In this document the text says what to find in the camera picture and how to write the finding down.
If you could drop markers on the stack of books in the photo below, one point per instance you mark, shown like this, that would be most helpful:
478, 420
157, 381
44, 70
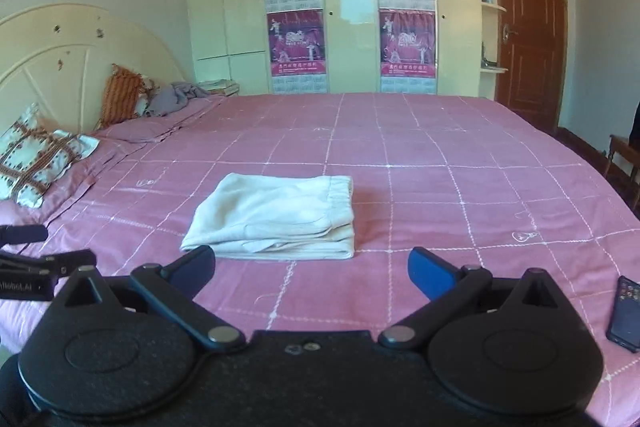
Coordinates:
220, 87

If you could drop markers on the white pants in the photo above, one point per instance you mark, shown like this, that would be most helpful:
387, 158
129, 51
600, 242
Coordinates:
270, 217

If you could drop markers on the brown wooden door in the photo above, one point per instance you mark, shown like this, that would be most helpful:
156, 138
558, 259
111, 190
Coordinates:
530, 57

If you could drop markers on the wooden stool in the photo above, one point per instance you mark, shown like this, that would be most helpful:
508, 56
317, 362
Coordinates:
617, 147

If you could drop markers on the patterned white brown pillow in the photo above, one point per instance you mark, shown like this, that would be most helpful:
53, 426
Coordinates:
35, 157

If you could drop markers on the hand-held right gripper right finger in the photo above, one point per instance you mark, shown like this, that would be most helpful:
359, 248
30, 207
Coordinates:
430, 274

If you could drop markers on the pink pillow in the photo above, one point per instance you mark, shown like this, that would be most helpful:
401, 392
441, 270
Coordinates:
145, 129

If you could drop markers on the pink checked bed sheet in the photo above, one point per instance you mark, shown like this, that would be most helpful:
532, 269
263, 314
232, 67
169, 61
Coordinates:
400, 157

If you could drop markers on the grey cloth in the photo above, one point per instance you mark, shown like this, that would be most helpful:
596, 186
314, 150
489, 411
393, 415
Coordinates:
172, 99

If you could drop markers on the black smartphone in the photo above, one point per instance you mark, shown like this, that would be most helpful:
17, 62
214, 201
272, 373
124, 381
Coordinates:
625, 317

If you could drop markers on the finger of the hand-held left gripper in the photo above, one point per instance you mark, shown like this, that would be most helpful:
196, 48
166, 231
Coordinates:
50, 263
22, 234

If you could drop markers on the cream headboard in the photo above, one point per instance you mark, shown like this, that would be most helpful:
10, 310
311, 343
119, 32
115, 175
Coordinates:
60, 47

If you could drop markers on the orange striped pillow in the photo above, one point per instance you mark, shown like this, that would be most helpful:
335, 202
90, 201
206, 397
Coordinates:
120, 97

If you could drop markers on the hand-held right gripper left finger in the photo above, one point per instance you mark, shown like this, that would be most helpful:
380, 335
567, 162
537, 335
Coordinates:
195, 269

